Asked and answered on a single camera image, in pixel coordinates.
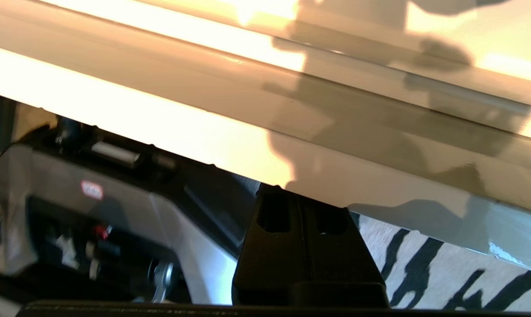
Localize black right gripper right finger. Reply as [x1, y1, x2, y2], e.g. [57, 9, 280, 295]
[292, 194, 390, 307]

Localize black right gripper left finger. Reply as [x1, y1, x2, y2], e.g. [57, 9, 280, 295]
[232, 183, 310, 306]

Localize white fluted drawer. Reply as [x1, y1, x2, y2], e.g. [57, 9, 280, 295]
[0, 0, 531, 276]

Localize silver black robot base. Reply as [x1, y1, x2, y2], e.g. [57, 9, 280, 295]
[0, 90, 260, 305]

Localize zebra striped rug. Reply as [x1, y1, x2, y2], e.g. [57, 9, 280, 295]
[349, 215, 531, 311]

